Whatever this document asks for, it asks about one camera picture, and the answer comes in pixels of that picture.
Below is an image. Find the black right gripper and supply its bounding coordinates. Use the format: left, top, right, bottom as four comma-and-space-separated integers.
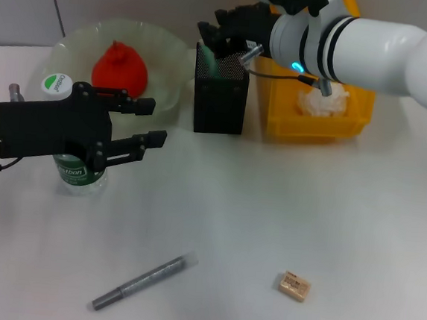
194, 0, 283, 64

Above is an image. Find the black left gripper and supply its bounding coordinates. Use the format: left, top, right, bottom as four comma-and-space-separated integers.
0, 73, 173, 176

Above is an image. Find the red tomato-shaped toy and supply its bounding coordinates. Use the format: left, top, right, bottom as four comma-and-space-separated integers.
90, 38, 152, 98

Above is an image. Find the clear green-label water bottle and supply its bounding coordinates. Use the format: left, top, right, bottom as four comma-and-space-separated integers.
31, 72, 116, 199

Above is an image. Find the white paper ball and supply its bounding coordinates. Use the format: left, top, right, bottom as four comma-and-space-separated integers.
295, 78, 352, 121

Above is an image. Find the grey marker pen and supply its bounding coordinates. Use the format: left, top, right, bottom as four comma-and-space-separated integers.
90, 242, 200, 320

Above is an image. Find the beige eraser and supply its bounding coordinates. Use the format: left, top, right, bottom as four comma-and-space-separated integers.
271, 269, 313, 303

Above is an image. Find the wavy green glass fruit plate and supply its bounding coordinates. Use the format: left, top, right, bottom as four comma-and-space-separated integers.
43, 13, 196, 128

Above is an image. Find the black mesh pen holder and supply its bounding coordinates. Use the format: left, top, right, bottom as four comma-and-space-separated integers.
189, 40, 254, 137

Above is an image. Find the yellow plastic bin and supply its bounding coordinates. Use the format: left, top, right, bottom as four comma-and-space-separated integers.
247, 0, 385, 151

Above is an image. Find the grey right arm cable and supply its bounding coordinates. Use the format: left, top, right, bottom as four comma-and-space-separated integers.
235, 42, 339, 99

